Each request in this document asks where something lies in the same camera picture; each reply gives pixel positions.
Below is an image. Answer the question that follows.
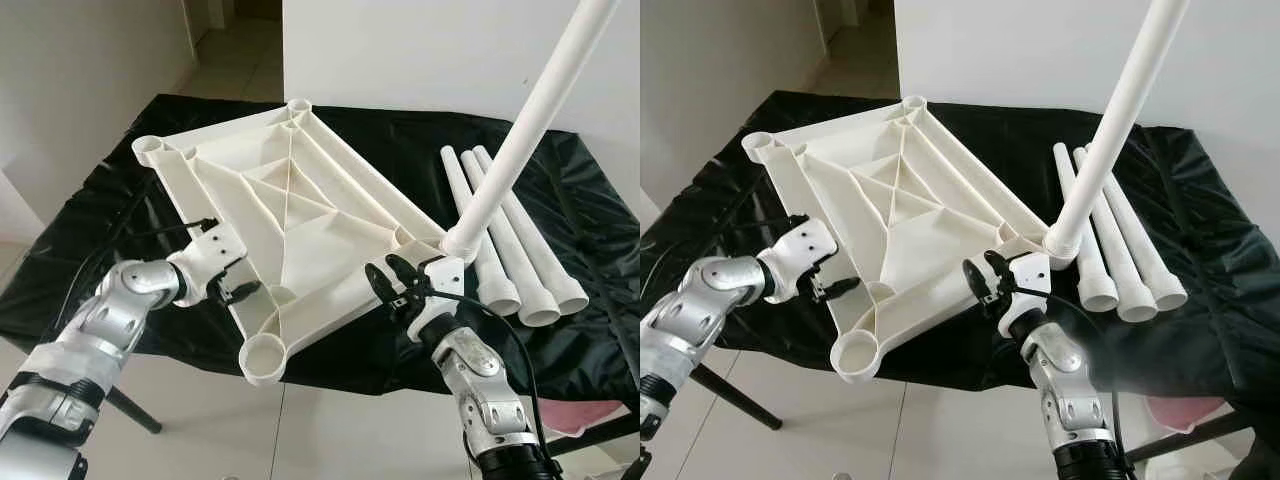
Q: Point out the white plastic children table top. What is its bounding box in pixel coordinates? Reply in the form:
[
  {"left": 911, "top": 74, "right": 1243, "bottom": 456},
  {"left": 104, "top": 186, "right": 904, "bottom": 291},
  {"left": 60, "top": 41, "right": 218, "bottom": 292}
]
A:
[
  {"left": 740, "top": 95, "right": 1076, "bottom": 384},
  {"left": 130, "top": 97, "right": 471, "bottom": 387}
]

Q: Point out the white plastic table leg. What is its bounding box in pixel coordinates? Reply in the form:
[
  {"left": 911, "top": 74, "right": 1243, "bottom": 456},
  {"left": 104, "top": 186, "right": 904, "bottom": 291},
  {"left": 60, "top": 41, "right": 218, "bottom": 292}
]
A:
[
  {"left": 472, "top": 145, "right": 591, "bottom": 314},
  {"left": 1072, "top": 148, "right": 1161, "bottom": 323},
  {"left": 1042, "top": 0, "right": 1193, "bottom": 273},
  {"left": 460, "top": 150, "right": 563, "bottom": 327},
  {"left": 440, "top": 0, "right": 623, "bottom": 263},
  {"left": 1085, "top": 145, "right": 1191, "bottom": 311},
  {"left": 1052, "top": 142, "right": 1121, "bottom": 313},
  {"left": 440, "top": 145, "right": 521, "bottom": 313}
]

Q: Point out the pink plastic object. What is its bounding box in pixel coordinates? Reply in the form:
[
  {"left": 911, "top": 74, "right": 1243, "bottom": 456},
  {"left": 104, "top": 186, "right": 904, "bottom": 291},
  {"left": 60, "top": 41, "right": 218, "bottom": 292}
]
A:
[
  {"left": 540, "top": 398, "right": 626, "bottom": 436},
  {"left": 1145, "top": 395, "right": 1236, "bottom": 433}
]

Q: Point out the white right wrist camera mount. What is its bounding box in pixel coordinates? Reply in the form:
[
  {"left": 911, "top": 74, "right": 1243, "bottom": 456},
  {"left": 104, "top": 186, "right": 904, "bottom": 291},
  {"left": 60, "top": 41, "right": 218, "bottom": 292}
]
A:
[
  {"left": 1005, "top": 250, "right": 1053, "bottom": 336},
  {"left": 412, "top": 255, "right": 467, "bottom": 341}
]

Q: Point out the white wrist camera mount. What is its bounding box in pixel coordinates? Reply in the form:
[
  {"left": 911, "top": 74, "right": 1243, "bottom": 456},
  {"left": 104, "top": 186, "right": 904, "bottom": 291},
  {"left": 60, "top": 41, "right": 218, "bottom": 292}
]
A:
[
  {"left": 165, "top": 222, "right": 251, "bottom": 306},
  {"left": 770, "top": 218, "right": 839, "bottom": 301},
  {"left": 1005, "top": 250, "right": 1053, "bottom": 336},
  {"left": 412, "top": 255, "right": 467, "bottom": 341}
]

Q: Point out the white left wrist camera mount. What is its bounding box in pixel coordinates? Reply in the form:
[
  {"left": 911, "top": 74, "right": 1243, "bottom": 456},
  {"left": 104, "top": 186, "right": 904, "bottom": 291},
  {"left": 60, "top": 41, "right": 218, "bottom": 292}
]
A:
[
  {"left": 165, "top": 222, "right": 251, "bottom": 306},
  {"left": 770, "top": 218, "right": 839, "bottom": 301}
]

